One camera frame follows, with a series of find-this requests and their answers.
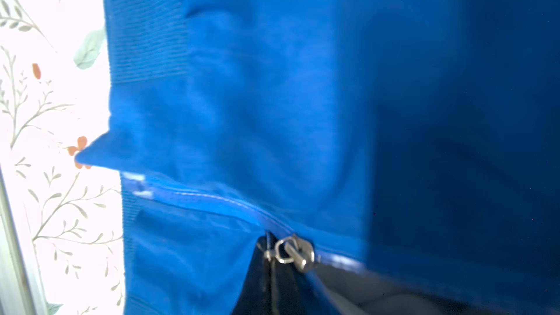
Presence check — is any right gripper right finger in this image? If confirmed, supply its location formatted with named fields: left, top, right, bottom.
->
left=273, top=259, right=326, bottom=315

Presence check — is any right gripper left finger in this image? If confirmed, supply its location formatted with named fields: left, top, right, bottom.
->
left=231, top=233, right=274, bottom=315

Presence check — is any blue red white jacket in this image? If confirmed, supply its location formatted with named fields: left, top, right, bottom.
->
left=77, top=0, right=559, bottom=314

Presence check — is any floral table mat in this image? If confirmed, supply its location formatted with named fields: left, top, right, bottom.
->
left=1, top=0, right=125, bottom=314

